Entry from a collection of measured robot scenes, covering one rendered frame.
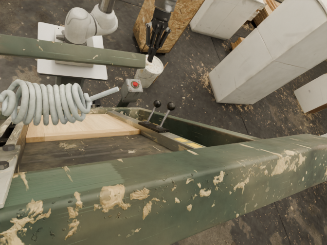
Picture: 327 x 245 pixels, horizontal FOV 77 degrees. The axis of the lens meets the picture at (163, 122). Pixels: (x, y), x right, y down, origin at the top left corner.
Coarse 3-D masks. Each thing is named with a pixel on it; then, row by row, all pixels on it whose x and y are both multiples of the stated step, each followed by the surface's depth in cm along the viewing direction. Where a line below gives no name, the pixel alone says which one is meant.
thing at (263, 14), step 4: (276, 4) 562; (264, 8) 507; (268, 8) 517; (260, 12) 515; (264, 12) 506; (268, 12) 504; (256, 16) 524; (260, 16) 514; (264, 16) 506; (252, 20) 544; (256, 20) 524; (260, 20) 515; (256, 24) 524
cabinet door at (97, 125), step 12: (84, 120) 113; (96, 120) 115; (108, 120) 116; (36, 132) 79; (48, 132) 82; (60, 132) 81; (72, 132) 82; (84, 132) 83; (96, 132) 84; (108, 132) 86; (120, 132) 89; (132, 132) 91
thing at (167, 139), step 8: (112, 112) 133; (120, 120) 117; (128, 120) 106; (136, 120) 107; (144, 128) 90; (152, 136) 84; (160, 136) 78; (168, 136) 75; (176, 136) 75; (168, 144) 73; (176, 144) 69; (184, 144) 65
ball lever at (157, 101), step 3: (153, 102) 94; (156, 102) 93; (159, 102) 93; (156, 105) 93; (159, 105) 94; (153, 108) 94; (153, 111) 94; (150, 114) 94; (150, 117) 94; (147, 120) 94; (147, 123) 93
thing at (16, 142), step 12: (0, 132) 56; (12, 132) 56; (24, 132) 69; (0, 144) 49; (12, 144) 32; (24, 144) 66; (0, 156) 28; (12, 156) 29; (0, 168) 24; (12, 168) 25; (0, 180) 22; (0, 192) 19; (0, 204) 18
